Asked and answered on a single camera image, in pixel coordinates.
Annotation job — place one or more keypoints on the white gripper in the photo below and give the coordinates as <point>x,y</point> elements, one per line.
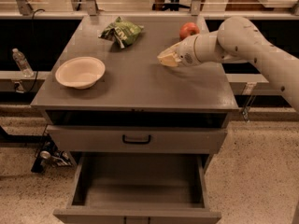
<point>185,52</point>

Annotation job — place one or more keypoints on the red apple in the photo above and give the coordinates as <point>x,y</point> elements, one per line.
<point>187,29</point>

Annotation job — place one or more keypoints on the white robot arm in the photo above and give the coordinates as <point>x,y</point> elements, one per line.
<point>254,178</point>

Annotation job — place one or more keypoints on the grey drawer cabinet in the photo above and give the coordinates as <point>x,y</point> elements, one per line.
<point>134,80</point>

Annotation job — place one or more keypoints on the grey middle drawer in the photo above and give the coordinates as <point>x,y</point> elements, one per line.
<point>163,140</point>

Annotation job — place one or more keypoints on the grey open bottom drawer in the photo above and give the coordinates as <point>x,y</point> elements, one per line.
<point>117,188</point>

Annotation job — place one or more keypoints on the green chip bag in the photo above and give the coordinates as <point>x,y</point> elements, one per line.
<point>125,33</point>

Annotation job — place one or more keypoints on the white paper bowl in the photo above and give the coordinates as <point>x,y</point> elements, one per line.
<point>80,73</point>

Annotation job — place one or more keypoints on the clear plastic water bottle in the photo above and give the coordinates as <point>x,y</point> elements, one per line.
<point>22,63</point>

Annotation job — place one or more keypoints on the black device on floor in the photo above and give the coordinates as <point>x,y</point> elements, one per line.
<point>50,154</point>

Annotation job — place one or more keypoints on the black drawer handle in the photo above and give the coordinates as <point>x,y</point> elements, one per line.
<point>136,140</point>

